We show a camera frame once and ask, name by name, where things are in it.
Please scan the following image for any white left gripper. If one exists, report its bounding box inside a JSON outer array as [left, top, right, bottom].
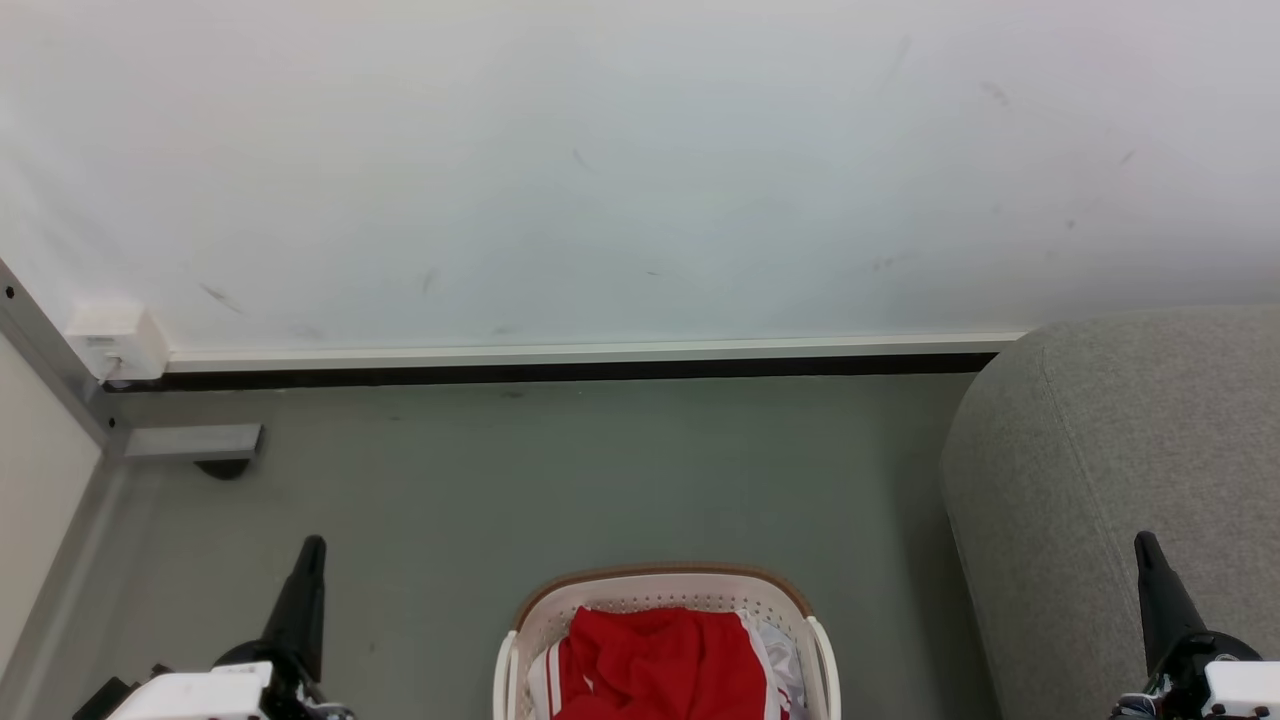
[[72, 535, 353, 720]]

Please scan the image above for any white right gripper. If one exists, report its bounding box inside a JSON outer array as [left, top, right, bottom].
[[1110, 532, 1280, 720]]

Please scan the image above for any red garment with white stripes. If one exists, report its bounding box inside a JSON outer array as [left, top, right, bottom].
[[527, 605, 801, 720]]

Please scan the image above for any white laundry basket brown rim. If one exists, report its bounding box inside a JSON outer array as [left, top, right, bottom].
[[492, 563, 843, 720]]

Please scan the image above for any grey metal foot bar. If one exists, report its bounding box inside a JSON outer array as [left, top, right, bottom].
[[105, 423, 264, 463]]

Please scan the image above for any beige partition panel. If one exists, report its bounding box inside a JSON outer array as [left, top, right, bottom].
[[0, 335, 106, 681]]

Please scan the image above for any black baseboard strip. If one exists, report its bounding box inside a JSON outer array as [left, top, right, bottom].
[[105, 352, 1001, 393]]

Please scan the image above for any white grey garment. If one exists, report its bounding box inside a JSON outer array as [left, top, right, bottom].
[[745, 612, 809, 713]]

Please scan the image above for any white baseboard strip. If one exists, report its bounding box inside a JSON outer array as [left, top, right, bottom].
[[165, 333, 1031, 374]]

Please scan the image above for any white wall box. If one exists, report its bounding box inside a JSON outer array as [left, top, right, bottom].
[[65, 300, 171, 384]]

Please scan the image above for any grey metal partition frame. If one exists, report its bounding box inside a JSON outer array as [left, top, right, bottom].
[[0, 258, 131, 720]]

